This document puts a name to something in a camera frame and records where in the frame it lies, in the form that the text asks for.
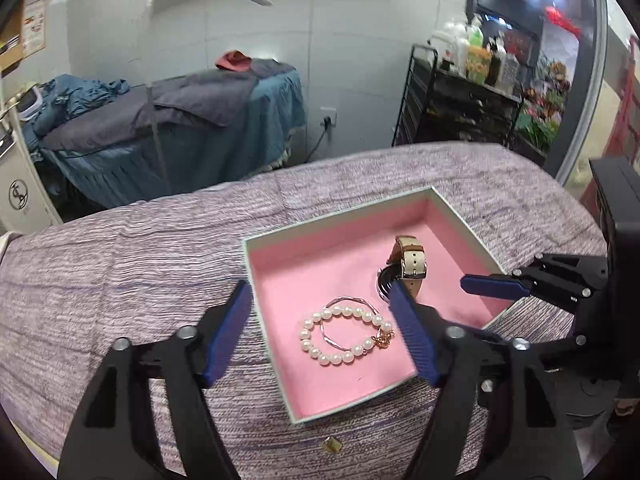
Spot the brown strap wristwatch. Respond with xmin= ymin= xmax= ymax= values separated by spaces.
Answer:
xmin=376 ymin=235 xmax=427 ymax=304

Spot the white pearl bracelet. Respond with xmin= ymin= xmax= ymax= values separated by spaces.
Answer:
xmin=298 ymin=303 xmax=395 ymax=366

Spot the thin silver bangle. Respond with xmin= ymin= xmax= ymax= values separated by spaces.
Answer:
xmin=319 ymin=296 xmax=385 ymax=356

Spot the green potted plant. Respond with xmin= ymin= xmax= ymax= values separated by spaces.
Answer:
xmin=515 ymin=110 xmax=559 ymax=153

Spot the small gold pendant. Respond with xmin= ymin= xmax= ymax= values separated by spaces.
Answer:
xmin=322 ymin=436 xmax=344 ymax=454

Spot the black trolley rack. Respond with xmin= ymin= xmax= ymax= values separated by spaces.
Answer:
xmin=392 ymin=44 xmax=523 ymax=146

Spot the green lotion bottle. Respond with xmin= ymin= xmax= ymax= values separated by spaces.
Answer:
xmin=465 ymin=23 xmax=491 ymax=84

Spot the white beauty machine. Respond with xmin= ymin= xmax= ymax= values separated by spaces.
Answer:
xmin=0 ymin=84 xmax=63 ymax=234

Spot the green box pink lining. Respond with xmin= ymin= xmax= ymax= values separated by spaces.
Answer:
xmin=243 ymin=186 xmax=509 ymax=424

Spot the red hanging ornament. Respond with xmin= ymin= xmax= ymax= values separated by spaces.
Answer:
xmin=544 ymin=6 xmax=582 ymax=38

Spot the blue massage bed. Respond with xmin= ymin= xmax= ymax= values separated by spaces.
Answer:
xmin=24 ymin=70 xmax=306 ymax=208

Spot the crumpled blue bedding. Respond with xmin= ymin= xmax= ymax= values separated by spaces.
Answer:
xmin=29 ymin=74 xmax=130 ymax=138

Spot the dark grey blanket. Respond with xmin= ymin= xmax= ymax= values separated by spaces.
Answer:
xmin=136 ymin=58 xmax=295 ymax=128

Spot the red cloth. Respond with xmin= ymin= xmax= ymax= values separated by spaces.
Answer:
xmin=215 ymin=50 xmax=253 ymax=73

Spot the wooden cubby shelf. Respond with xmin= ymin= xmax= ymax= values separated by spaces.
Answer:
xmin=0 ymin=0 xmax=25 ymax=76

